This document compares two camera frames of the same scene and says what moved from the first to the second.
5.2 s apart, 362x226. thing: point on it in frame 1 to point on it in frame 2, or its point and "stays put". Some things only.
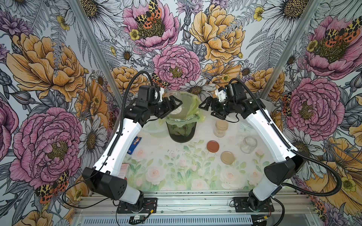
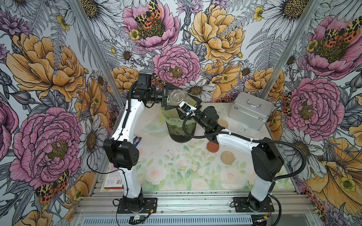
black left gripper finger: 175,103 to 170,86
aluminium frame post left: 114,76 stays put
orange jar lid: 212,146 stays put
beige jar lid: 227,157 stays put
